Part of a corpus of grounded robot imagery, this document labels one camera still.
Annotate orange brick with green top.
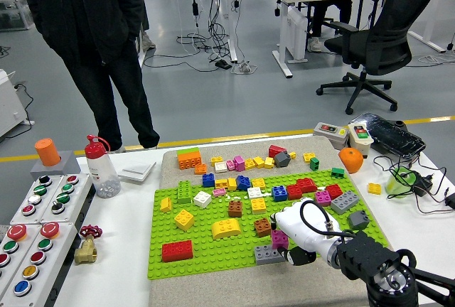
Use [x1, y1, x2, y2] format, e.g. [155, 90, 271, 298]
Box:
[176, 146, 203, 171]

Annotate grey box with blue button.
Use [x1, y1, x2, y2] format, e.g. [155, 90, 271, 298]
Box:
[0, 221, 78, 307]

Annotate black power adapter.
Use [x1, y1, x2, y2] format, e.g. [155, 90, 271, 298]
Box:
[412, 171, 435, 198]

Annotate clear storage case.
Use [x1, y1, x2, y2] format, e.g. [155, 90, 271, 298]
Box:
[0, 0, 33, 33]

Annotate tangled floor cables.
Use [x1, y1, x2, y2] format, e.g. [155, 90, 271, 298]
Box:
[141, 0, 257, 73]

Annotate white power strip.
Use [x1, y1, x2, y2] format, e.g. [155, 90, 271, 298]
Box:
[230, 61, 257, 75]

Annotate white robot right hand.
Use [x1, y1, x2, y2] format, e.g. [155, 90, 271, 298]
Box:
[269, 203, 342, 267]

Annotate grey square block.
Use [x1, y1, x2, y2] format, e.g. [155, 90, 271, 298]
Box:
[30, 150, 82, 180]

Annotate white red-green button box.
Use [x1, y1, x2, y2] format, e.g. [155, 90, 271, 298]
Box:
[346, 123, 375, 155]

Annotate lime green tall brick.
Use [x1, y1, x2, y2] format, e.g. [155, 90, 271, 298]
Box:
[176, 180, 193, 205]

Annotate brass valve red handwheel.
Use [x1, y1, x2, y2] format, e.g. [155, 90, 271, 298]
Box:
[73, 224, 104, 266]

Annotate black handheld device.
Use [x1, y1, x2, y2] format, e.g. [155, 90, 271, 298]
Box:
[348, 112, 427, 159]

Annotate grey two-button switch box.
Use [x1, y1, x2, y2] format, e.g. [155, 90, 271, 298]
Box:
[312, 122, 350, 151]

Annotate orange cylinder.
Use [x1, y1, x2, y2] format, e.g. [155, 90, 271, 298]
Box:
[34, 138, 62, 168]

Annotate orange fruit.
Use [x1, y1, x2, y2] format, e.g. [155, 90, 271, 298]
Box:
[338, 147, 365, 174]

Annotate red square brick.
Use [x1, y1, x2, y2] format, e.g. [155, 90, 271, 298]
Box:
[325, 184, 344, 200]
[286, 184, 303, 201]

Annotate white computer tower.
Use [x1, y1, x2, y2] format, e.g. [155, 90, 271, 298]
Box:
[286, 5, 309, 63]

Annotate grey box two green buttons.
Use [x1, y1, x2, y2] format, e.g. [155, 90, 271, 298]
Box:
[39, 173, 94, 225]

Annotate brown square brick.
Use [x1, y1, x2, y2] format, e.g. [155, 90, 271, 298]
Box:
[253, 218, 273, 239]
[227, 200, 244, 218]

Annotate clear bottle red cap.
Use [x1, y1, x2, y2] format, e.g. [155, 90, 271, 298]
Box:
[84, 134, 122, 200]

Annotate pink square brick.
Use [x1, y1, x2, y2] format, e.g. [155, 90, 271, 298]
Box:
[314, 190, 333, 208]
[270, 229, 289, 250]

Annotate green studded baseplate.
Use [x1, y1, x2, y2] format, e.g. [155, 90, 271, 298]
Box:
[146, 168, 389, 280]

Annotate seated person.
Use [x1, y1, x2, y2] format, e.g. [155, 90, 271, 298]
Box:
[306, 0, 367, 53]
[141, 0, 156, 51]

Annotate thin black cable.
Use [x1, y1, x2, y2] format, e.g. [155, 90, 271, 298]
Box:
[372, 153, 455, 215]

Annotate yellow curved brick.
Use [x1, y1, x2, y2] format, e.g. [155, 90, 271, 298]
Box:
[211, 217, 241, 240]

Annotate white cabinet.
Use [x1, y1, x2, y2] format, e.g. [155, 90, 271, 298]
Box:
[0, 68, 36, 139]

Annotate green translucent cup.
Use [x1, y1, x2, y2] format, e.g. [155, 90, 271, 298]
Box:
[385, 166, 419, 200]

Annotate white wall switch plate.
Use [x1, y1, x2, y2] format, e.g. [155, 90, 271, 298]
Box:
[117, 160, 157, 183]

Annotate grey-brown mat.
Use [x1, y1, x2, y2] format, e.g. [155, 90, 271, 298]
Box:
[148, 135, 413, 307]

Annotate dark grey sloped brick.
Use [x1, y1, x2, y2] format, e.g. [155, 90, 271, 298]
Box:
[273, 150, 292, 168]
[348, 210, 372, 231]

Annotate grey box with white button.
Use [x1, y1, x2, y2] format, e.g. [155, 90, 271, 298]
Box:
[9, 175, 65, 225]

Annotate grey long brick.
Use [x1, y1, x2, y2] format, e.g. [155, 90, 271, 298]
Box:
[254, 244, 287, 266]
[330, 190, 360, 215]

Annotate black office chair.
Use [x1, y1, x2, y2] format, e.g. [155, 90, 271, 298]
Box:
[315, 0, 445, 116]

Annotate grey emergency-stop button box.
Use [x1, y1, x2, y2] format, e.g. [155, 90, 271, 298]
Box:
[0, 223, 42, 297]

